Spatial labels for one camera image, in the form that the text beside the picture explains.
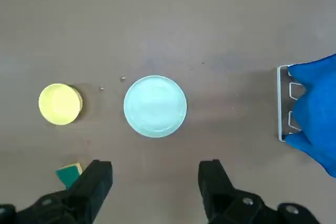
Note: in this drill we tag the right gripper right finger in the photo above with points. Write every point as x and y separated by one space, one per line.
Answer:
231 203

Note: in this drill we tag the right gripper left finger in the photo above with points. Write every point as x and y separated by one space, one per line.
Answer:
78 197

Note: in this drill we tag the green and yellow sponge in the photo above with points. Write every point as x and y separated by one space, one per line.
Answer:
68 175

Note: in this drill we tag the small yellow dish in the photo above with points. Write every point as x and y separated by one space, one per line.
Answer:
60 104

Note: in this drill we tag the pale green plate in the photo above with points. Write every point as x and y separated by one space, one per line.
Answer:
155 106

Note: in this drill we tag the blue cloth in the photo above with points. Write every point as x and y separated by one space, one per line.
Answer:
317 108

